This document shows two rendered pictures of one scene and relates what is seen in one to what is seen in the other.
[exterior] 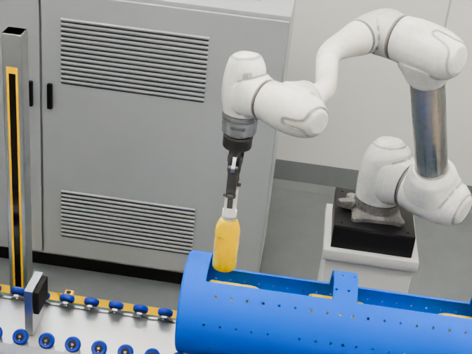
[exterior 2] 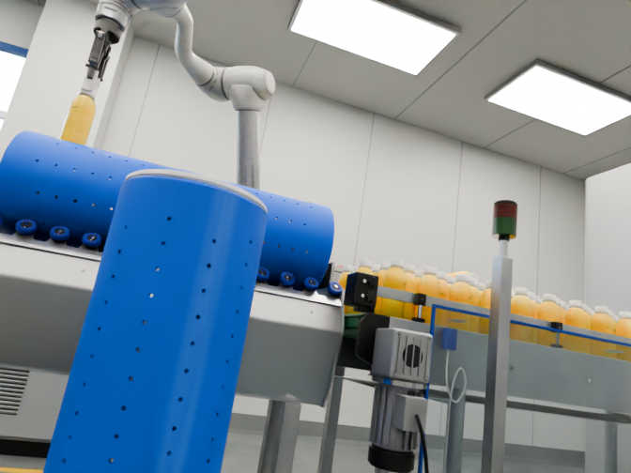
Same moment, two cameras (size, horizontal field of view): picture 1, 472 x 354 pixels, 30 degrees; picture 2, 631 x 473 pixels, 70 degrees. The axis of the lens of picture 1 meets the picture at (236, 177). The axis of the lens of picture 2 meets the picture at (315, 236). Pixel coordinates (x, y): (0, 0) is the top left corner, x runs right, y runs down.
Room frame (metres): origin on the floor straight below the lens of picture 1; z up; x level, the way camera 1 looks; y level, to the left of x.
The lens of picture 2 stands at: (0.63, -0.25, 0.78)
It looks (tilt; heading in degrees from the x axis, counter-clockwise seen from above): 14 degrees up; 340
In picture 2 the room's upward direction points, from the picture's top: 9 degrees clockwise
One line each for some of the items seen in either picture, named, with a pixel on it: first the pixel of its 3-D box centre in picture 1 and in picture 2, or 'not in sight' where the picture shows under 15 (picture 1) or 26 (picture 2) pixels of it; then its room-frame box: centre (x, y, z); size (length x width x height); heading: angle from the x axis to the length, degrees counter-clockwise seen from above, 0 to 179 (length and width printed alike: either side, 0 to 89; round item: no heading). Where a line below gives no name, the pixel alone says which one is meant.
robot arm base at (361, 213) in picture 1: (370, 203); not in sight; (2.65, -0.47, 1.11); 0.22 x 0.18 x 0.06; 92
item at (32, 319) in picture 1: (36, 303); not in sight; (2.04, 0.53, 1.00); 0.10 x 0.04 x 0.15; 176
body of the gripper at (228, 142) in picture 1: (236, 149); (105, 38); (2.00, 0.01, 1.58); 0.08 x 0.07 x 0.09; 176
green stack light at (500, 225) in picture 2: not in sight; (504, 228); (1.57, -1.16, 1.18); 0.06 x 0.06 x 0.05
